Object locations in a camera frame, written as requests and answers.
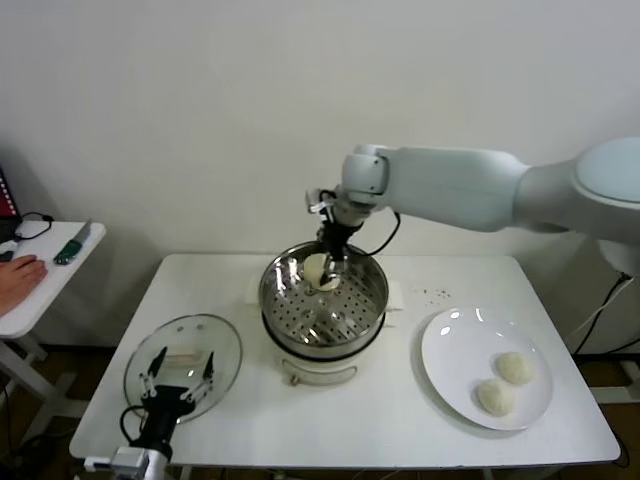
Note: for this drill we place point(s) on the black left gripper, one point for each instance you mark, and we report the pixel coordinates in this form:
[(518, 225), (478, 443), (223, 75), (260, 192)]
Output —
[(167, 402)]

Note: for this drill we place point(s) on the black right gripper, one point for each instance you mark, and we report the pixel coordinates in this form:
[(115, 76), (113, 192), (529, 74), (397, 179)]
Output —
[(337, 237)]

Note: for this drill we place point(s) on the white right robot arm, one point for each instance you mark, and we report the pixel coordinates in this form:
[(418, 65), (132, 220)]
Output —
[(475, 190)]

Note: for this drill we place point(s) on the stainless steel steamer basket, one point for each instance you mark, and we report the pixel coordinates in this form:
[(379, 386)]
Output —
[(355, 310)]

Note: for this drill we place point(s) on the bare person hand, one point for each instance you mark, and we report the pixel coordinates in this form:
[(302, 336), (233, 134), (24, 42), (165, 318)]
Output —
[(20, 282)]

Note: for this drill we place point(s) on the scattered dark crumbs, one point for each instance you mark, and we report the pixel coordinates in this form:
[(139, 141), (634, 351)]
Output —
[(432, 294)]

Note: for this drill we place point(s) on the white electric cooking pot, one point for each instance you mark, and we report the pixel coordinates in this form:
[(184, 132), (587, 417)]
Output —
[(320, 370)]

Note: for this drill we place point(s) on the white round plate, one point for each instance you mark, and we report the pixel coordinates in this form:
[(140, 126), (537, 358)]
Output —
[(460, 340)]

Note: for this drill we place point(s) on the white side table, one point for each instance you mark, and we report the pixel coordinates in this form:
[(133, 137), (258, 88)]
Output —
[(55, 280)]

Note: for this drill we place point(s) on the red notebook with white dots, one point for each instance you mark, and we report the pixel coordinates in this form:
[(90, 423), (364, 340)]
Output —
[(6, 200)]

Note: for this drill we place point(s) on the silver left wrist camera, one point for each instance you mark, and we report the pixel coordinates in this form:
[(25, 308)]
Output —
[(131, 459)]

